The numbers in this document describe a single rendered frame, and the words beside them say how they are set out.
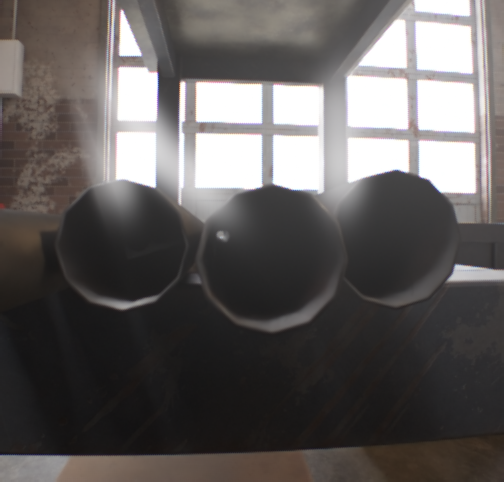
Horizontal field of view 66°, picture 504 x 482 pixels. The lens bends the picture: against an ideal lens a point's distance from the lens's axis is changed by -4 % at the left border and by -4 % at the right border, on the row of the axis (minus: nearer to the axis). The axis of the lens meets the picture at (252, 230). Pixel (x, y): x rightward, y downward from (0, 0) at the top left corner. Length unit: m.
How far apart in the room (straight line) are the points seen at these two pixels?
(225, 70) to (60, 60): 2.50
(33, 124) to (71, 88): 0.43
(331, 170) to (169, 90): 0.61
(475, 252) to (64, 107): 3.43
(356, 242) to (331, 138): 1.27
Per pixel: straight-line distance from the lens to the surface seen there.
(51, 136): 3.64
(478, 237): 0.50
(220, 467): 0.35
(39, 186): 3.61
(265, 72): 1.47
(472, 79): 4.35
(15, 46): 3.87
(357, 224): 0.16
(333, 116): 1.45
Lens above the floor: 0.23
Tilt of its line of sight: 1 degrees up
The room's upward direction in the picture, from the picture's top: straight up
